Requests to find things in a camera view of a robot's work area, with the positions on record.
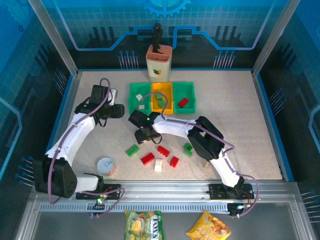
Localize green plastic bin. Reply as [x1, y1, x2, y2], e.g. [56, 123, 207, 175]
[129, 82, 153, 115]
[172, 81, 197, 115]

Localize tin can with pull tab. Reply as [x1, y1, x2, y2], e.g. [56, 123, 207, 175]
[96, 156, 117, 178]

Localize yellow plastic bin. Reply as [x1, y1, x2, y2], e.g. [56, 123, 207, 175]
[150, 82, 175, 115]

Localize cream knife block pink top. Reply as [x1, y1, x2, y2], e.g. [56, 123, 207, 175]
[145, 44, 174, 83]

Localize small LED controller board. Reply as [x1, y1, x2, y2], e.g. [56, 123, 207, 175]
[227, 202, 252, 218]
[95, 192, 112, 205]

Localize green candy bag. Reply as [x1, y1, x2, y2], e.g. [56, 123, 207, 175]
[124, 209, 165, 240]

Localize yellow snack bag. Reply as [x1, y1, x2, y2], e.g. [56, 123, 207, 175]
[185, 209, 232, 240]

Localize grey left camera bracket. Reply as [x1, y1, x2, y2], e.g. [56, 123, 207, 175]
[109, 88, 119, 106]

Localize aluminium frame rail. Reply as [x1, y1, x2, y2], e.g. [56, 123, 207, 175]
[29, 180, 300, 201]

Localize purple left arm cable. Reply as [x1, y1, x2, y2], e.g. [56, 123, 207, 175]
[47, 78, 126, 218]

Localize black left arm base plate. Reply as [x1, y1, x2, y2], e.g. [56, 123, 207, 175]
[75, 183, 121, 200]

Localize slotted grey cable duct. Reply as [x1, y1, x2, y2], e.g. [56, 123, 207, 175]
[39, 202, 230, 213]

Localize black knife handle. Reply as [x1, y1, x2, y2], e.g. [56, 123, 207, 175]
[152, 22, 163, 54]

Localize aluminium frame post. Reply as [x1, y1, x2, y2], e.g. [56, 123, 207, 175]
[26, 0, 85, 77]
[251, 0, 301, 77]

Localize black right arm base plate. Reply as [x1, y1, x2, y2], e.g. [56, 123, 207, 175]
[208, 183, 255, 200]

